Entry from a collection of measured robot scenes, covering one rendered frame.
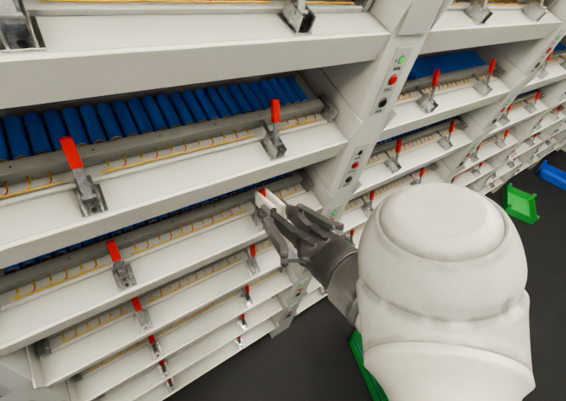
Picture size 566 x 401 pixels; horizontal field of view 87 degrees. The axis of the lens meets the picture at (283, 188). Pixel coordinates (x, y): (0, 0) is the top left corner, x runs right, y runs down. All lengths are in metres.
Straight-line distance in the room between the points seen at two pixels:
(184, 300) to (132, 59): 0.56
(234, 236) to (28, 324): 0.33
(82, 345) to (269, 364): 0.86
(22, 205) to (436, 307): 0.42
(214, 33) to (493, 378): 0.35
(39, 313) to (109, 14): 0.43
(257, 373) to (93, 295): 0.97
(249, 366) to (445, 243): 1.30
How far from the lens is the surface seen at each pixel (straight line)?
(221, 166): 0.46
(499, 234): 0.21
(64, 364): 0.77
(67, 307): 0.59
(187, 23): 0.36
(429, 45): 0.63
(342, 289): 0.41
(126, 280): 0.58
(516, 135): 1.95
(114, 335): 0.76
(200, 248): 0.59
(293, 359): 1.48
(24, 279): 0.59
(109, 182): 0.44
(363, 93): 0.55
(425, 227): 0.19
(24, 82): 0.32
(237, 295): 0.96
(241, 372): 1.44
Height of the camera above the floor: 1.40
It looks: 44 degrees down
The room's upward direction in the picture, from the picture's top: 13 degrees clockwise
